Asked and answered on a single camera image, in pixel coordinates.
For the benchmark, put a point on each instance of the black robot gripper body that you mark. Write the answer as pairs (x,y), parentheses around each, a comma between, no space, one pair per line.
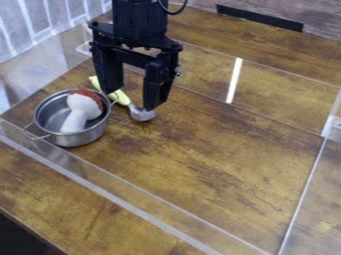
(136,38)

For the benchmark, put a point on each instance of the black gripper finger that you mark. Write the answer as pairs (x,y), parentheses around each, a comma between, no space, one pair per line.
(109,69)
(160,76)

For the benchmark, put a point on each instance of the green handled metal spoon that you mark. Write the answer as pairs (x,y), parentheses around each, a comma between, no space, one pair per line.
(119,97)

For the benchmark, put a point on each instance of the red and white toy mushroom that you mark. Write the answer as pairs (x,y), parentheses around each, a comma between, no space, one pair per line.
(86,108)

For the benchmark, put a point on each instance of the small silver metal pot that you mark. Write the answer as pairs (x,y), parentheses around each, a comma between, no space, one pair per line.
(50,115)

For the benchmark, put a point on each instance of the black bar on table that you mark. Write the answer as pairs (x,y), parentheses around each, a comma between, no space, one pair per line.
(260,18)

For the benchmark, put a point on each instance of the clear acrylic triangular bracket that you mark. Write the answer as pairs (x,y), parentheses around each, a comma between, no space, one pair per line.
(85,48)

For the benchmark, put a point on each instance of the clear acrylic enclosure panel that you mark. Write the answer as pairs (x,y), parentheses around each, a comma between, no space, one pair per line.
(174,220)

